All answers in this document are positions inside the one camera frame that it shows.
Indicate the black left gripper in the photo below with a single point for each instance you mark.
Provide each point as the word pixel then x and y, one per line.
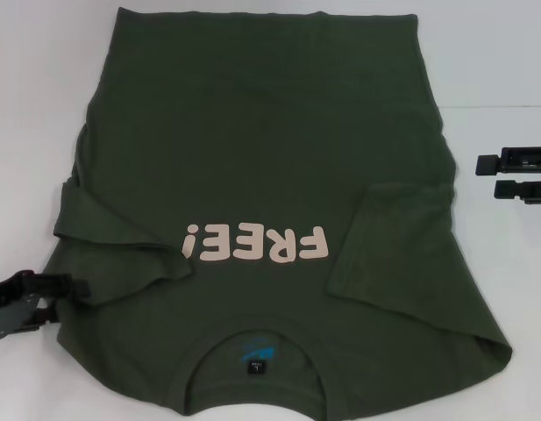
pixel 11 307

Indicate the dark green FREE t-shirt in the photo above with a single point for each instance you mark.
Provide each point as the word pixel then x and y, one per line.
pixel 261 153

